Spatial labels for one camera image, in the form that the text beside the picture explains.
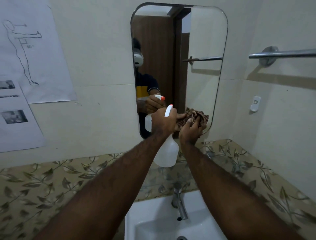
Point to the person's left hand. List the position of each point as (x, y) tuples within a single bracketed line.
[(161, 122)]

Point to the person's right hand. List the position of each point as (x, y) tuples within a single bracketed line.
[(190, 134)]

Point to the person's left fingers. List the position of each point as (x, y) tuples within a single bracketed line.
[(181, 116)]

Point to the person's right thumb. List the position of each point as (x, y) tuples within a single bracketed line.
[(189, 123)]

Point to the brown patterned cloth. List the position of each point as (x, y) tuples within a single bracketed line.
[(195, 115)]

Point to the white translucent spray bottle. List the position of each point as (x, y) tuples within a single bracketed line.
[(169, 152)]

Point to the person's right forearm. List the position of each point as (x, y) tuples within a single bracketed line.
[(227, 195)]

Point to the person's left forearm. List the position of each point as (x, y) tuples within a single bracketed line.
[(106, 190)]

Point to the chrome sink faucet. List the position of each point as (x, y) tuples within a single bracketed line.
[(179, 202)]

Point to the white ceramic sink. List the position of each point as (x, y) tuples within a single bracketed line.
[(153, 222)]

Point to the chrome towel bar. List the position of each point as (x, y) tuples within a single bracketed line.
[(284, 54)]

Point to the paper poster with figure drawing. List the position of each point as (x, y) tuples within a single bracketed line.
[(37, 61)]

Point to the paper sheet with photos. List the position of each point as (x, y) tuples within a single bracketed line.
[(14, 128)]

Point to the white plastic wall hook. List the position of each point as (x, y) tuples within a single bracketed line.
[(255, 103)]

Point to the rounded frameless wall mirror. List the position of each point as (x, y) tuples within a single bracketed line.
[(197, 37)]

